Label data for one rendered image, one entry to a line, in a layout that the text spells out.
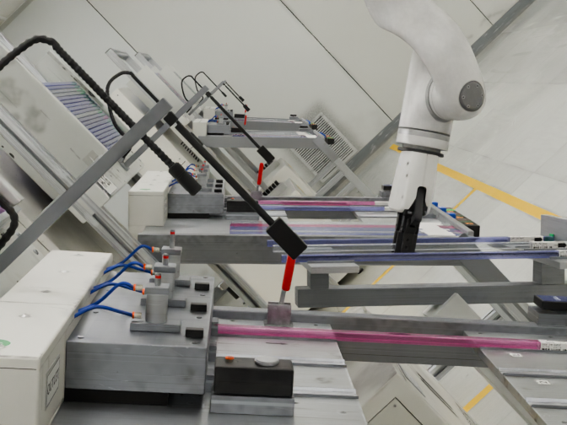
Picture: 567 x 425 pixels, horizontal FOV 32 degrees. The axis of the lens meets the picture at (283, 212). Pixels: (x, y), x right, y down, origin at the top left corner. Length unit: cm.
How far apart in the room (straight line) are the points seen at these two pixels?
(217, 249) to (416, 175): 65
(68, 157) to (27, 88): 17
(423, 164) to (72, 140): 90
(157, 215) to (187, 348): 133
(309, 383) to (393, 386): 112
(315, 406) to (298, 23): 780
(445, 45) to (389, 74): 729
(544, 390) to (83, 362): 50
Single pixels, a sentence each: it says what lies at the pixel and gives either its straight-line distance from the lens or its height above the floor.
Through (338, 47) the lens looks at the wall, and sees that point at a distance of 875.
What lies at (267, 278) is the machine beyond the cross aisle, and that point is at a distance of 573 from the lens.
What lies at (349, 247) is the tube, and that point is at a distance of 160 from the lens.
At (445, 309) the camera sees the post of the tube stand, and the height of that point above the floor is 81.
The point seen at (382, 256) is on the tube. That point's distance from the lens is 150.
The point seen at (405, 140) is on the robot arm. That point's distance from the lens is 159.
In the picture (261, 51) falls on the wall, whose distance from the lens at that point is 870.
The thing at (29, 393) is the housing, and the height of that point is 124.
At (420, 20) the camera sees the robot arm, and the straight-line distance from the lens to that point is 154.
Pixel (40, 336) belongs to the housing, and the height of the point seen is 127.
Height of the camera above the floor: 131
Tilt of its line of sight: 7 degrees down
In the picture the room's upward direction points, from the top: 44 degrees counter-clockwise
